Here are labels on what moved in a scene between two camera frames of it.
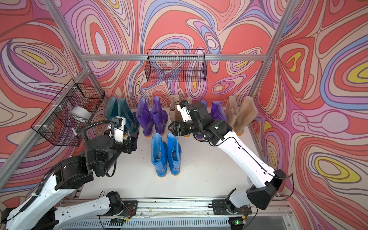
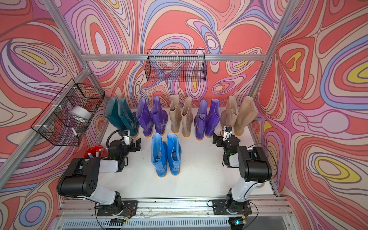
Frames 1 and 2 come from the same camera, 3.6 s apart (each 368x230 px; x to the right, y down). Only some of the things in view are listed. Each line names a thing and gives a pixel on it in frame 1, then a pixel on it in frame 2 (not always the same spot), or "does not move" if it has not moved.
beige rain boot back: [174, 115] does not move
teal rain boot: [124, 109] does not move
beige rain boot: [247, 111] does not move
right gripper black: [176, 129] → [220, 140]
